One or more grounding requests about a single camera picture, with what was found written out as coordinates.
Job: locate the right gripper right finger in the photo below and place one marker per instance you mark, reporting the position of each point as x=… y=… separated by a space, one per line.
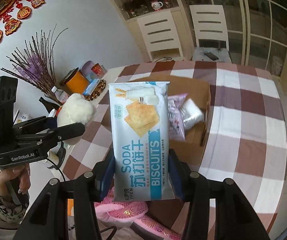
x=176 y=175

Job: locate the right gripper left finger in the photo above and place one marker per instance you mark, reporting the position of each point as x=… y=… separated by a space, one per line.
x=106 y=175

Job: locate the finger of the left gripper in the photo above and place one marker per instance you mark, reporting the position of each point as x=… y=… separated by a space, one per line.
x=35 y=125
x=51 y=137

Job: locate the white fluffy pineapple plush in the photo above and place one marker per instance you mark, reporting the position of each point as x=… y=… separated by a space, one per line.
x=76 y=109

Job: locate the pink plush snake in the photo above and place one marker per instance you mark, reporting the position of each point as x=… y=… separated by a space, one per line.
x=131 y=214

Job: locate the soda biscuits packet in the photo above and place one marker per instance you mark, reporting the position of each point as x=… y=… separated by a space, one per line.
x=140 y=135

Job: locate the left hand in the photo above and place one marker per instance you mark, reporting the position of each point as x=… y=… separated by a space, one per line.
x=20 y=173

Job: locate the brown cardboard box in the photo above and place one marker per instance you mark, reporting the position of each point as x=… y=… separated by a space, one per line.
x=192 y=149

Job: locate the clear water bottle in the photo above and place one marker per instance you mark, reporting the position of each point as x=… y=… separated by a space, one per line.
x=60 y=94

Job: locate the purple snack bag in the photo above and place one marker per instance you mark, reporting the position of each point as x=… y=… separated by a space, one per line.
x=176 y=125

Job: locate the dried purple flower bouquet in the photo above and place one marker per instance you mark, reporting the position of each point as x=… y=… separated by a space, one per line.
x=34 y=64

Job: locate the orange tin container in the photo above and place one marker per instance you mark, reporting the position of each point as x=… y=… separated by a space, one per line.
x=74 y=82

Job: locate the blue tissue box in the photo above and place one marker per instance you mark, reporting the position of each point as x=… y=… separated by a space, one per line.
x=91 y=87

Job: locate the checkered tablecloth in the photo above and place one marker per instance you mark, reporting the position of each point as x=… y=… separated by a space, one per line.
x=247 y=140

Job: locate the woven brown trivet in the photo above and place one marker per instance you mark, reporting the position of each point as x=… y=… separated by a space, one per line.
x=97 y=91

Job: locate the purple cup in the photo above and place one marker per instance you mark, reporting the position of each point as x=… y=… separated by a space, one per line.
x=87 y=72

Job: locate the red cap glass jar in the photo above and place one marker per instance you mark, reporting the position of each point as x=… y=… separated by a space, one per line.
x=99 y=70

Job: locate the black smartphone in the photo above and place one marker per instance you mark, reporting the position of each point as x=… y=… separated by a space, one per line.
x=211 y=56

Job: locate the white chair right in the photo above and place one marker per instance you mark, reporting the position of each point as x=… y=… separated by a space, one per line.
x=209 y=23

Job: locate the display cabinet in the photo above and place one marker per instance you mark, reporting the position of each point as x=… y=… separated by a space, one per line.
x=131 y=10

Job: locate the white red mug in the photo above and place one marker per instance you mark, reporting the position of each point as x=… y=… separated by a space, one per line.
x=156 y=5

